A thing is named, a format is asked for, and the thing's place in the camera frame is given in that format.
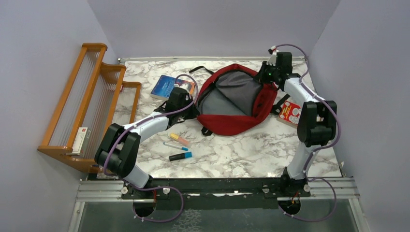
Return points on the blue white pen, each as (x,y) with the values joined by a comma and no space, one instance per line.
(176,146)

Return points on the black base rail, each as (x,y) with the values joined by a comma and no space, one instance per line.
(217,193)

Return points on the black blue highlighter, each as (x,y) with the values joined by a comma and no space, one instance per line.
(180,156)

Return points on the blue paperback book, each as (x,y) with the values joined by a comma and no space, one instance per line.
(165,85)

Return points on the yellow orange highlighter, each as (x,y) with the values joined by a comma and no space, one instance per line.
(179,139)

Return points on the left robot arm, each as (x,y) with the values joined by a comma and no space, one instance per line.
(118,149)

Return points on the red backpack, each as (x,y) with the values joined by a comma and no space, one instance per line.
(231,102)

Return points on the wooden rack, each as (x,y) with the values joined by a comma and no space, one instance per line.
(89,99)

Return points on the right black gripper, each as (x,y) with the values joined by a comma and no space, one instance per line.
(260,75)

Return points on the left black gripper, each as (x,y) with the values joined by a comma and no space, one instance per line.
(194,113)

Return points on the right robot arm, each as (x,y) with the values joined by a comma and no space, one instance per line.
(317,124)

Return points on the white red box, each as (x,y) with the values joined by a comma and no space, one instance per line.
(81,141)

